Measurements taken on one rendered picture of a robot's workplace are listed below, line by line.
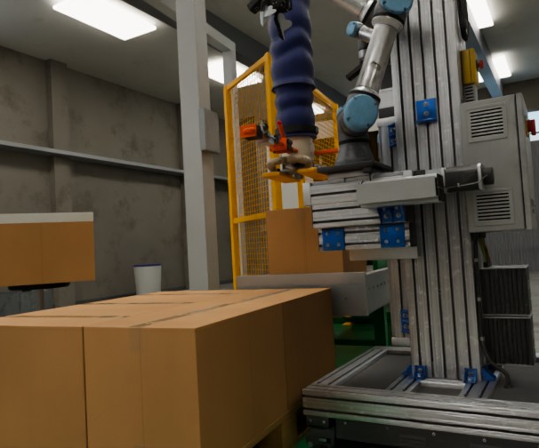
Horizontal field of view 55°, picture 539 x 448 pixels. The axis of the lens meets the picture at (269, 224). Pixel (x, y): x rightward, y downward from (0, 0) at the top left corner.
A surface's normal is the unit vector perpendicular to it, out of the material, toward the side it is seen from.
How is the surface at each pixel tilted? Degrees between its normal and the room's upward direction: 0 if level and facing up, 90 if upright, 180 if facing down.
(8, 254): 90
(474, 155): 90
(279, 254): 90
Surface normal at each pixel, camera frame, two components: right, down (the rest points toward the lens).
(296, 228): -0.37, -0.03
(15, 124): 0.86, -0.07
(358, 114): -0.04, 0.07
